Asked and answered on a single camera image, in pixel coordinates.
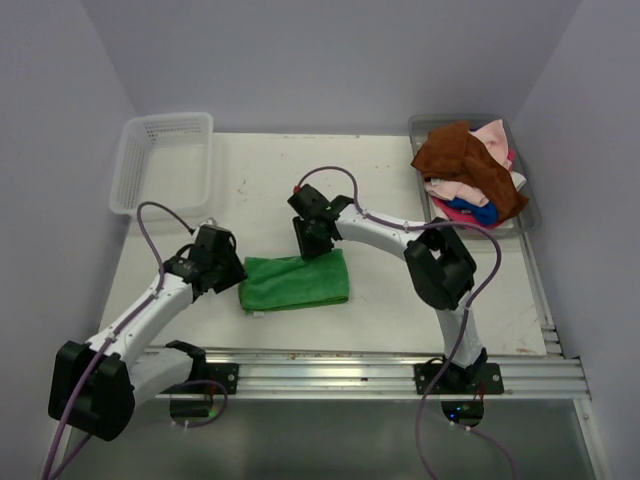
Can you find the white towel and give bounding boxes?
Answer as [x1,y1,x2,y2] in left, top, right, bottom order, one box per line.
[429,172,529,231]

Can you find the white plastic basket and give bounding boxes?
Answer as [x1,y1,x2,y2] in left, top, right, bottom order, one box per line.
[109,112,213,218]

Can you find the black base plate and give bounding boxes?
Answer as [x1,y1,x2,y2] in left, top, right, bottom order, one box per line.
[413,362,505,395]
[188,363,239,395]

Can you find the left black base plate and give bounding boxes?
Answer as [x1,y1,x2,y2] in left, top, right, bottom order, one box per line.
[188,363,239,395]

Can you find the aluminium mounting rail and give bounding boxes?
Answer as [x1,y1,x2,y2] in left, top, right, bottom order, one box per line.
[205,349,591,400]

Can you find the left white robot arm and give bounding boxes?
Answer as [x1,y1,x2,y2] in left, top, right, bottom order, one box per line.
[48,224,247,441]

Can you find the green towel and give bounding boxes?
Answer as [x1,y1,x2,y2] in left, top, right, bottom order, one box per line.
[238,249,350,313]

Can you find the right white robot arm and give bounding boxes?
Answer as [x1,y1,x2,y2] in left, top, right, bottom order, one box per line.
[288,185,487,394]

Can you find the blue towel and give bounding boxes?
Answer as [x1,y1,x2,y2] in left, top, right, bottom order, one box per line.
[445,198,499,226]

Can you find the magenta towel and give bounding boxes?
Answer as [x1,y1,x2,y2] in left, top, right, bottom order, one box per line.
[416,142,527,229]

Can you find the light pink towel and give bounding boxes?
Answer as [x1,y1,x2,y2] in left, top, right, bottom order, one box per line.
[424,119,512,207]

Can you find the brown towel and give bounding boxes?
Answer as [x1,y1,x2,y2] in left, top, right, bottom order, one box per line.
[411,119,529,223]

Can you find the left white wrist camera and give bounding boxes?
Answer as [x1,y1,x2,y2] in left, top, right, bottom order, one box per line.
[198,217,218,228]

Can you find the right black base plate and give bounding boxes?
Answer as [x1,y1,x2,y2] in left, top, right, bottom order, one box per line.
[413,362,505,395]

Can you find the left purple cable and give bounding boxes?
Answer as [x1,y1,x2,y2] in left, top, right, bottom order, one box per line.
[39,201,229,480]

